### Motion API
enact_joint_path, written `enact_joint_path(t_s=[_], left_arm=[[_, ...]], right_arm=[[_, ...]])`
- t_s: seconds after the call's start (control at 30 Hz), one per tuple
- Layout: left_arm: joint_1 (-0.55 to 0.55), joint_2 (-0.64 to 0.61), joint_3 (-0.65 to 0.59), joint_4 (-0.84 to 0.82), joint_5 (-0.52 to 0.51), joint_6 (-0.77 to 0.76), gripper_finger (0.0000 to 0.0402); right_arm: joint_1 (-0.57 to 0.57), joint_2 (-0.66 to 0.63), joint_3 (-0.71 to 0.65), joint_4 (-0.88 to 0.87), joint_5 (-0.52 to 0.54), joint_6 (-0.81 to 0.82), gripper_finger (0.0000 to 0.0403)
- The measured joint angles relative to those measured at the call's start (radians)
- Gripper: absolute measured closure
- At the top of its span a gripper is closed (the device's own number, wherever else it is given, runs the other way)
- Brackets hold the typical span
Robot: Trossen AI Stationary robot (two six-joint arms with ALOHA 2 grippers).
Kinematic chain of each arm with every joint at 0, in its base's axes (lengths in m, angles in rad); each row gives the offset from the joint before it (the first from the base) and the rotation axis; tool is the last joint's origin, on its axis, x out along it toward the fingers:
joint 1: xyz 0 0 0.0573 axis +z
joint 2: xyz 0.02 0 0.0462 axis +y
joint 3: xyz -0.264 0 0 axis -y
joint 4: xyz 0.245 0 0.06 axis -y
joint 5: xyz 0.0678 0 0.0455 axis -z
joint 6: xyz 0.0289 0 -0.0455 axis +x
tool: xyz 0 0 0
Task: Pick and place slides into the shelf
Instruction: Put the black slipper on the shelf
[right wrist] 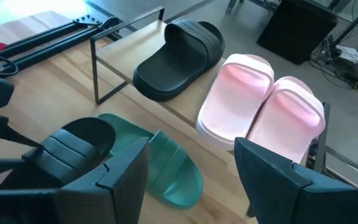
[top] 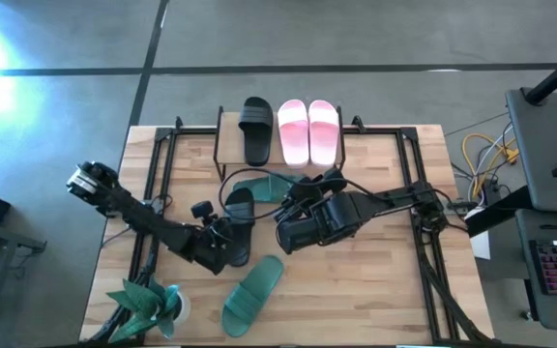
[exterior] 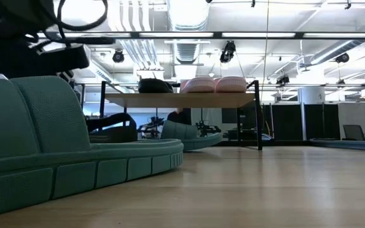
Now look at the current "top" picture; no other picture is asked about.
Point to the green slide sandal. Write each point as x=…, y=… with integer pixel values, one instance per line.
x=249, y=299
x=264, y=189

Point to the black support beam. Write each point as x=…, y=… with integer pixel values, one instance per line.
x=493, y=212

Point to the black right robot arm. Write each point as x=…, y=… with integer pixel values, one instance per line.
x=336, y=217

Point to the grey desk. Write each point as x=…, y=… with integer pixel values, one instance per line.
x=539, y=145
x=522, y=251

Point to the green artificial plant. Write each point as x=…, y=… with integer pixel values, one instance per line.
x=138, y=302

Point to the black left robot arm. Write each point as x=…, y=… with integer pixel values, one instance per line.
x=138, y=217

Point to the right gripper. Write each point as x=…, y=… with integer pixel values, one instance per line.
x=307, y=191

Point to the white paper sheet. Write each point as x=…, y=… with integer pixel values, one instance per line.
x=480, y=246

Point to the white plant pot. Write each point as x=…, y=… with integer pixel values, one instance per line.
x=184, y=307

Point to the black slide sandal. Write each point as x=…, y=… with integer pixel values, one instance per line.
x=242, y=208
x=256, y=135

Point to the pink slide sandal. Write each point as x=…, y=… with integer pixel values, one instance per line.
x=293, y=135
x=324, y=135

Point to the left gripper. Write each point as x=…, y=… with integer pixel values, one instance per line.
x=208, y=246

